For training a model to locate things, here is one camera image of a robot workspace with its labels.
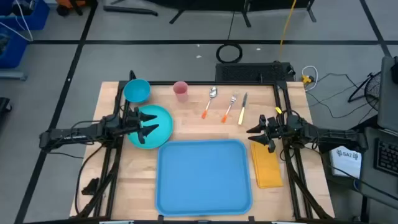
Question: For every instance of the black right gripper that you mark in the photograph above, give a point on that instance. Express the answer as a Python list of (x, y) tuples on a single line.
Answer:
[(275, 129)]

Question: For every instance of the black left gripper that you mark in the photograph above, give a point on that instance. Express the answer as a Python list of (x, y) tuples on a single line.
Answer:
[(132, 123)]

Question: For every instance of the teal plate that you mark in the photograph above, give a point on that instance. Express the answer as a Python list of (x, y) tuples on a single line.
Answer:
[(161, 119)]

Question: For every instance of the yellow cloth napkin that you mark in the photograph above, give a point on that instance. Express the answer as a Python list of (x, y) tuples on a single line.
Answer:
[(267, 166)]

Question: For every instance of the blue bowl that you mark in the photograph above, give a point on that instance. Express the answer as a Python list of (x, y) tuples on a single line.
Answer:
[(137, 91)]

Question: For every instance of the pink plastic cup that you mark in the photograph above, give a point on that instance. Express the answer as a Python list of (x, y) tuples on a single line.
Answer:
[(180, 91)]

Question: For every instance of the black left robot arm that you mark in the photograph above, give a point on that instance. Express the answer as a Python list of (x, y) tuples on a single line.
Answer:
[(77, 133)]

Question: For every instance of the yellow tag on arm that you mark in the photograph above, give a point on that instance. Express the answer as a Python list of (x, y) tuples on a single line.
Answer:
[(278, 110)]

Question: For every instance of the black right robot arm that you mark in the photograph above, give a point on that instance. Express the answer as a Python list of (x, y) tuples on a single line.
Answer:
[(335, 137)]

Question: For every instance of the blue plastic tray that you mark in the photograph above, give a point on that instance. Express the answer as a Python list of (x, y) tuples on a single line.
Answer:
[(203, 177)]

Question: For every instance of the black perforated computer case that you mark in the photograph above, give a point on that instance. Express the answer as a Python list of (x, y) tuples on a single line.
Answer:
[(248, 72)]

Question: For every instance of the yellow power plug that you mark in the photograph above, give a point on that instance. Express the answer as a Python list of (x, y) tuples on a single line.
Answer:
[(306, 79)]

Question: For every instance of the white printed box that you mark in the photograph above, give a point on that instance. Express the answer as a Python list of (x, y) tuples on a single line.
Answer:
[(345, 161)]

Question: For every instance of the black metal bar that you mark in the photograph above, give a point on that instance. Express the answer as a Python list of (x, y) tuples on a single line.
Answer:
[(130, 10)]

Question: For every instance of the black keyboard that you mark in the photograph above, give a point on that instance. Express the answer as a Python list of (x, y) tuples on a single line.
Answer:
[(387, 157)]

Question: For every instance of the orange shop vacuum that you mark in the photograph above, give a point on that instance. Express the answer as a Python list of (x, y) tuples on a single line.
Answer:
[(70, 3)]

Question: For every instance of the blue plastic storage bin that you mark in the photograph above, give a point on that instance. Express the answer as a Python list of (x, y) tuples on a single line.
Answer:
[(37, 18), (15, 53)]

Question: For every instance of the black metal table frame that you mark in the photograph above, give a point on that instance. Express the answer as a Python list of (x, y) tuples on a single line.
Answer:
[(199, 83)]

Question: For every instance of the black clamp bracket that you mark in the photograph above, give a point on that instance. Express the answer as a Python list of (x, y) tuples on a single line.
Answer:
[(90, 186)]

